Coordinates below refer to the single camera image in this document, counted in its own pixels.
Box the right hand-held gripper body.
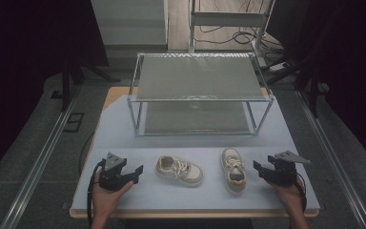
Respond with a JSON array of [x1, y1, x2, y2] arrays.
[[267, 150, 312, 187]]

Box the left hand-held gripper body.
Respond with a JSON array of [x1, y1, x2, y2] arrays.
[[99, 152, 132, 192]]

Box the small beige lace-up shoe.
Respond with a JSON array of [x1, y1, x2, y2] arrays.
[[220, 147, 248, 196], [154, 155, 205, 188]]

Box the metal frame shoe rack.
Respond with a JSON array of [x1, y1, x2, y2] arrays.
[[126, 52, 275, 137]]

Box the person's left hand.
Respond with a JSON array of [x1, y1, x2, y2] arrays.
[[91, 171, 135, 221]]

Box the person's right hand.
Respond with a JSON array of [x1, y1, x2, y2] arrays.
[[268, 176, 305, 215]]

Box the light blue table cover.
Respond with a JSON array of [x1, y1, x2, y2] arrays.
[[71, 94, 320, 213]]

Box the black tripod stand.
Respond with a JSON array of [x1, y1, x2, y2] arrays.
[[266, 47, 333, 119], [59, 56, 122, 113]]

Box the white power strip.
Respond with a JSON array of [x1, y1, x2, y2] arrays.
[[268, 61, 293, 73]]

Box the dark curtain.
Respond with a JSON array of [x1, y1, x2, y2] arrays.
[[274, 0, 366, 177], [0, 0, 110, 187]]

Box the grey cabinet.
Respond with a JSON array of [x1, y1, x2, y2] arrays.
[[90, 0, 170, 46]]

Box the white metal stand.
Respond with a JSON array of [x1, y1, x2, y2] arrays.
[[188, 0, 276, 54]]

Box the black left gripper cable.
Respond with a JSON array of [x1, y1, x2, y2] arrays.
[[86, 158, 107, 227]]

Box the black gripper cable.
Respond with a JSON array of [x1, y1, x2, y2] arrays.
[[86, 158, 107, 227], [295, 172, 309, 214]]

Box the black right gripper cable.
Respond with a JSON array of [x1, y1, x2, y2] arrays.
[[295, 172, 309, 214]]

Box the thin black floor cable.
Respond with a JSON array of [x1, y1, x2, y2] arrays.
[[77, 129, 97, 177]]

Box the metal floor rail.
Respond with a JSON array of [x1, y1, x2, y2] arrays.
[[0, 85, 81, 229], [295, 90, 366, 229]]

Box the black floor cables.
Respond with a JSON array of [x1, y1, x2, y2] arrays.
[[193, 0, 285, 53]]

